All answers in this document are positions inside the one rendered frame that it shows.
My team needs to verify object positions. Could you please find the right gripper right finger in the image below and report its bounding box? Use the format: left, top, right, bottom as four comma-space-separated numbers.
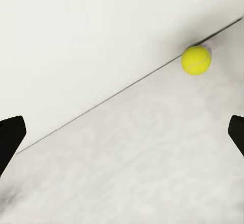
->
228, 115, 244, 156

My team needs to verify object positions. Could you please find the tennis ball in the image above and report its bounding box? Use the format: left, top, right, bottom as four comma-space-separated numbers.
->
181, 46, 211, 76

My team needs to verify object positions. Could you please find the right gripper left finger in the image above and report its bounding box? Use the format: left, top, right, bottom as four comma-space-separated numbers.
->
0, 115, 26, 176

